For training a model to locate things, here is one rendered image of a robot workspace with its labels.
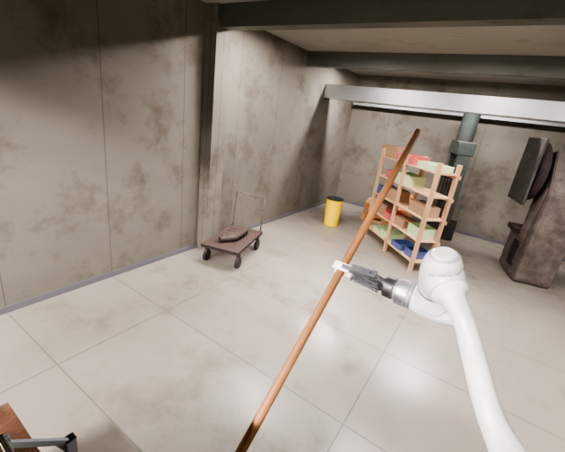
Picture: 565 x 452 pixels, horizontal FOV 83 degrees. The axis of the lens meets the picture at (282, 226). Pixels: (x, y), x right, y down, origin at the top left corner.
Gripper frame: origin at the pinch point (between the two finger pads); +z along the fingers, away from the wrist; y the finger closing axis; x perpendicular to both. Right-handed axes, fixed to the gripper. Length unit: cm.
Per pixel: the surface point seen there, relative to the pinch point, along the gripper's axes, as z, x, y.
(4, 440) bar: 86, -116, 2
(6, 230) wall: 367, -70, 66
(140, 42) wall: 371, 188, 11
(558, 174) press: -108, 479, 401
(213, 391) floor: 121, -82, 186
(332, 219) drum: 275, 327, 512
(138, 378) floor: 183, -109, 162
